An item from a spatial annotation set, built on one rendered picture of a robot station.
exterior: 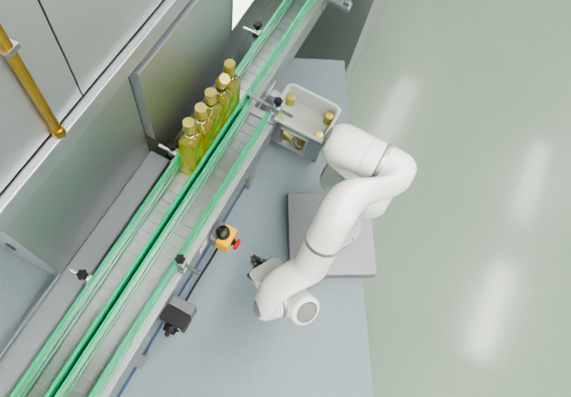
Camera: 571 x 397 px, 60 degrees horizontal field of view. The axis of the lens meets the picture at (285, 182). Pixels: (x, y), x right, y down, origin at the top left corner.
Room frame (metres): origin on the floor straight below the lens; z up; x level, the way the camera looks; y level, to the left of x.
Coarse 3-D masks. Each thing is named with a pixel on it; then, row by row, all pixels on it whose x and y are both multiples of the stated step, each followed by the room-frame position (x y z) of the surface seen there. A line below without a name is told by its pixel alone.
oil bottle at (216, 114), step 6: (204, 102) 0.75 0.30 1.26; (216, 108) 0.75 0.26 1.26; (222, 108) 0.76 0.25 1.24; (210, 114) 0.72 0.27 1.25; (216, 114) 0.73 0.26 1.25; (222, 114) 0.76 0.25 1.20; (216, 120) 0.73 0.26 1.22; (222, 120) 0.76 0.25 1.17; (216, 126) 0.73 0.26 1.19; (222, 126) 0.76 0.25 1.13; (216, 132) 0.73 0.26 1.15
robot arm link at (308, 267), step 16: (304, 240) 0.37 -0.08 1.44; (304, 256) 0.34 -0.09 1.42; (320, 256) 0.34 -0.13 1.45; (272, 272) 0.31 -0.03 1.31; (288, 272) 0.31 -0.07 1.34; (304, 272) 0.31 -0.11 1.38; (320, 272) 0.32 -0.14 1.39; (272, 288) 0.27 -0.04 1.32; (288, 288) 0.27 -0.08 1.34; (304, 288) 0.28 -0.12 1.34; (256, 304) 0.23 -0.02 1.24; (272, 304) 0.23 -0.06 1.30
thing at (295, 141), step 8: (272, 88) 1.07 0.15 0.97; (272, 96) 1.06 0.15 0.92; (336, 120) 1.04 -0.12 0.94; (280, 128) 0.92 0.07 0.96; (288, 128) 0.91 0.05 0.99; (272, 136) 0.92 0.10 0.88; (280, 136) 0.92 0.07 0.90; (288, 136) 0.91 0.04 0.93; (296, 136) 0.90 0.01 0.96; (304, 136) 0.90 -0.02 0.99; (280, 144) 0.91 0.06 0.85; (288, 144) 0.91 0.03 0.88; (296, 144) 0.90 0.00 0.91; (304, 144) 0.90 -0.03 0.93; (312, 144) 0.89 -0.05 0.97; (320, 144) 0.88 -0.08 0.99; (296, 152) 0.90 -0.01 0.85; (304, 152) 0.89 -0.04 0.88; (312, 152) 0.89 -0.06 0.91; (320, 152) 0.93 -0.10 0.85; (312, 160) 0.88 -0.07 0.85
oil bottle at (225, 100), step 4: (228, 88) 0.83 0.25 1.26; (228, 92) 0.81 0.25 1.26; (220, 96) 0.79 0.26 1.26; (224, 96) 0.79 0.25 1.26; (228, 96) 0.80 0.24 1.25; (232, 96) 0.82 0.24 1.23; (220, 100) 0.78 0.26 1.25; (224, 100) 0.78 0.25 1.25; (228, 100) 0.80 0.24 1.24; (220, 104) 0.78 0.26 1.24; (224, 104) 0.78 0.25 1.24; (228, 104) 0.80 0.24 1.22; (224, 108) 0.78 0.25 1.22; (228, 108) 0.80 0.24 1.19; (224, 112) 0.78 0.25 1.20; (228, 112) 0.80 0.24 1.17; (224, 116) 0.78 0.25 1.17; (228, 116) 0.80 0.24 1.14; (224, 120) 0.78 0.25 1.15
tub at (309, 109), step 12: (288, 84) 1.08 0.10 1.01; (300, 96) 1.07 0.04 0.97; (312, 96) 1.06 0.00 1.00; (288, 108) 1.02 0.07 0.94; (300, 108) 1.04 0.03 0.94; (312, 108) 1.05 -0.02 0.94; (324, 108) 1.05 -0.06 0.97; (336, 108) 1.04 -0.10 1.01; (288, 120) 0.97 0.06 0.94; (300, 120) 0.99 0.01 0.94; (312, 120) 1.00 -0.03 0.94; (300, 132) 0.90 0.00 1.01; (312, 132) 0.95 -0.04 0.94; (324, 132) 0.97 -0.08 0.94
